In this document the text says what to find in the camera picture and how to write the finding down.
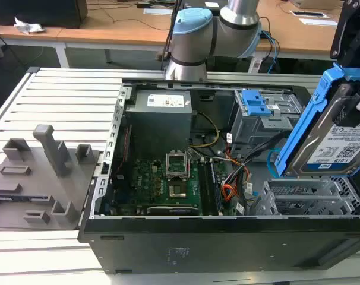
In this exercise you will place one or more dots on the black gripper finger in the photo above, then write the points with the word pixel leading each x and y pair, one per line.
pixel 347 114

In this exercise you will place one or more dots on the hard disk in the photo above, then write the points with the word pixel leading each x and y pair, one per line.
pixel 337 148

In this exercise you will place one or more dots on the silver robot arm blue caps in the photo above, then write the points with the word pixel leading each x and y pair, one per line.
pixel 195 41

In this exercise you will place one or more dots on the silver metal disk bay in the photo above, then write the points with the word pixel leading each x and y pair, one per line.
pixel 301 199

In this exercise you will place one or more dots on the white paper sheet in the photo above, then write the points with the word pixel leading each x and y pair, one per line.
pixel 318 22
pixel 157 12

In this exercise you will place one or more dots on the silver drive cage blue latch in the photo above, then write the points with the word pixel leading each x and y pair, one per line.
pixel 257 130

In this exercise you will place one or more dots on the RAM stick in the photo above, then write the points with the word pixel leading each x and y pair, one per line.
pixel 216 187

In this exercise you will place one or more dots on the CPU socket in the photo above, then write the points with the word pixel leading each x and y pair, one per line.
pixel 178 191

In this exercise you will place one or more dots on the grey power supply unit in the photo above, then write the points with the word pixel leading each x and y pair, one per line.
pixel 159 121

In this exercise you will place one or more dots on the black graphics card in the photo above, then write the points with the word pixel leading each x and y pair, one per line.
pixel 174 210

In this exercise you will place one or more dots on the black open PC case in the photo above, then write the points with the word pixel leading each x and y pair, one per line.
pixel 198 249

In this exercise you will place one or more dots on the green motherboard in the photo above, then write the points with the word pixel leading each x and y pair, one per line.
pixel 151 184

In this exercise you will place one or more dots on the wooden desk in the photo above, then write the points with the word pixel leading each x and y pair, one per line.
pixel 114 29

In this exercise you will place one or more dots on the black box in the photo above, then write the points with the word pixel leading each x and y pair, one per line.
pixel 40 13

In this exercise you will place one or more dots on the grey parts rack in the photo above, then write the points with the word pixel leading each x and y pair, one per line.
pixel 34 184

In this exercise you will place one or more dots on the crumpled white paper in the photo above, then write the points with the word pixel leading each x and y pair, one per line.
pixel 27 26

